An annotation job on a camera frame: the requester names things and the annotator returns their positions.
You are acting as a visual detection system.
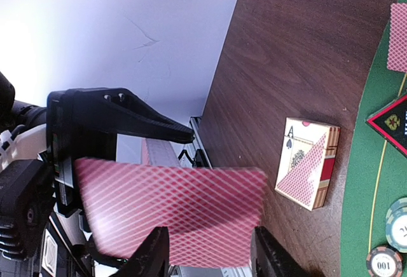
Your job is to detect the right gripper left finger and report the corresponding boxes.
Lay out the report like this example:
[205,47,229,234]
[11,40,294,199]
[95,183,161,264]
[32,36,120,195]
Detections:
[116,227,170,277]

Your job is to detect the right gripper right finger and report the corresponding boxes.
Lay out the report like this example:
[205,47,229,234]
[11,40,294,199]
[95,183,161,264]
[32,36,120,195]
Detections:
[251,226,310,277]

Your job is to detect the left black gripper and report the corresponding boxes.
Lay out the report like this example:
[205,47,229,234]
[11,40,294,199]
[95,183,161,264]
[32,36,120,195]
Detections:
[1,89,118,261]

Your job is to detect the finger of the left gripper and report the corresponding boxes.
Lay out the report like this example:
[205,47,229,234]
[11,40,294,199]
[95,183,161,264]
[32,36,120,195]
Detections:
[95,88,194,144]

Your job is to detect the red-backed card deck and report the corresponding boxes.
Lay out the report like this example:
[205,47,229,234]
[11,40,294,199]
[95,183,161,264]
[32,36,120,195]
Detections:
[74,158,267,268]

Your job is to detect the hundred chip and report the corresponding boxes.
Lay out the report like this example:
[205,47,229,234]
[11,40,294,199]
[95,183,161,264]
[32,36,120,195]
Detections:
[366,246,403,277]

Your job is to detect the green chips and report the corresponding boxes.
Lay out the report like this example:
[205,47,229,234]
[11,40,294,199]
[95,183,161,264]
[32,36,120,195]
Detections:
[385,198,407,253]

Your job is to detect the dealt red-backed card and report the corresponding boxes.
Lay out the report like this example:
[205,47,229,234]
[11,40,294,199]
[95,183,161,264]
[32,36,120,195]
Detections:
[387,3,406,73]

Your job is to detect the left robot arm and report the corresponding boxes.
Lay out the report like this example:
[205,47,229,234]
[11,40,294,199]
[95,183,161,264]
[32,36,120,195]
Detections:
[1,77,194,276]

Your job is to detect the card box under deck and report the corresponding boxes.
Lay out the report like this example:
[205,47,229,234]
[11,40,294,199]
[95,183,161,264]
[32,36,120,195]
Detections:
[275,118,340,211]

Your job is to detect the round green poker mat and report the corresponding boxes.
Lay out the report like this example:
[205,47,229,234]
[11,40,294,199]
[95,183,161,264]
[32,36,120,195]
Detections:
[340,0,407,277]

